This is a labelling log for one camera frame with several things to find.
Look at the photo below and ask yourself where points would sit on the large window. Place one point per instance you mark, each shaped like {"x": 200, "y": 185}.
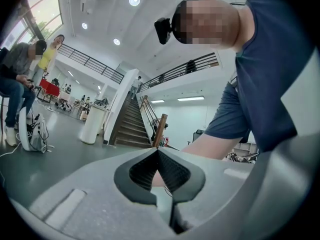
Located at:
{"x": 42, "y": 14}

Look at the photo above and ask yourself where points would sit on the person's navy t-shirt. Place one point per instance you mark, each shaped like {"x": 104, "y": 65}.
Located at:
{"x": 270, "y": 84}

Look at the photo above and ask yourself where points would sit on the wooden stair handrail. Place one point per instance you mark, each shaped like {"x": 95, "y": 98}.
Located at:
{"x": 160, "y": 129}

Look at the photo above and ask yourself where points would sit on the black balcony railing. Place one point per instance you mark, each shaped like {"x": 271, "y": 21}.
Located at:
{"x": 95, "y": 64}
{"x": 175, "y": 71}

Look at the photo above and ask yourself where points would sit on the white cylindrical bin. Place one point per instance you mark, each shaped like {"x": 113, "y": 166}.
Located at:
{"x": 91, "y": 126}

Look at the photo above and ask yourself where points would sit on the long ceiling strip light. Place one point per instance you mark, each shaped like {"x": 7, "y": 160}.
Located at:
{"x": 157, "y": 101}
{"x": 190, "y": 98}

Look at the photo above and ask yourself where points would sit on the round ceiling light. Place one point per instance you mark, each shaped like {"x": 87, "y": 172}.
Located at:
{"x": 84, "y": 25}
{"x": 134, "y": 0}
{"x": 116, "y": 41}

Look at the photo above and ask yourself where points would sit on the dark wooden staircase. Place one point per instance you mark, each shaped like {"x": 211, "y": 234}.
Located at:
{"x": 132, "y": 126}

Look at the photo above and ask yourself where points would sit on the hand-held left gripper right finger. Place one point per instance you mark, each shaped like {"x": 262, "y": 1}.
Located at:
{"x": 215, "y": 179}

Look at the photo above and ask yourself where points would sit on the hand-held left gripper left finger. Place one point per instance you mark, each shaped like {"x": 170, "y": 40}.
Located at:
{"x": 95, "y": 209}

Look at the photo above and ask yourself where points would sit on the red table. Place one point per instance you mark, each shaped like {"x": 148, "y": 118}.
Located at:
{"x": 50, "y": 87}

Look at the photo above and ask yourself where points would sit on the grey trash bin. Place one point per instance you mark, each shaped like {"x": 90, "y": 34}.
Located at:
{"x": 287, "y": 184}

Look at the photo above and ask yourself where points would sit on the person's head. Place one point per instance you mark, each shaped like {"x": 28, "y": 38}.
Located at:
{"x": 210, "y": 21}

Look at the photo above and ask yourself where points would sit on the person's right forearm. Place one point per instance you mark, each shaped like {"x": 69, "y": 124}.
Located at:
{"x": 205, "y": 144}

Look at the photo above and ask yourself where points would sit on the black head camera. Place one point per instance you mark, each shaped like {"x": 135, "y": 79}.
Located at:
{"x": 162, "y": 30}

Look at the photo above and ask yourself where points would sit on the ceiling air vent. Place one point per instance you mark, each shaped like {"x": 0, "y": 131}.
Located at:
{"x": 86, "y": 1}

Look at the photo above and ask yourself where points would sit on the black office chair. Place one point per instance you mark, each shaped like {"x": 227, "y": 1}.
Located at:
{"x": 198, "y": 135}

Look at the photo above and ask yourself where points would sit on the white curved appliance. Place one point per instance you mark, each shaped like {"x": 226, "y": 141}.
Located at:
{"x": 23, "y": 131}

